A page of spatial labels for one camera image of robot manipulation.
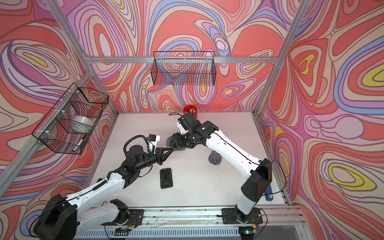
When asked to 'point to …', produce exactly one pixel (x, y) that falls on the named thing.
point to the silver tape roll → (81, 124)
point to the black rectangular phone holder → (166, 178)
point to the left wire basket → (54, 129)
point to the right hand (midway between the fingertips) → (176, 148)
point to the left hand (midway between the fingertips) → (173, 151)
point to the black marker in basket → (79, 142)
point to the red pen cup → (187, 108)
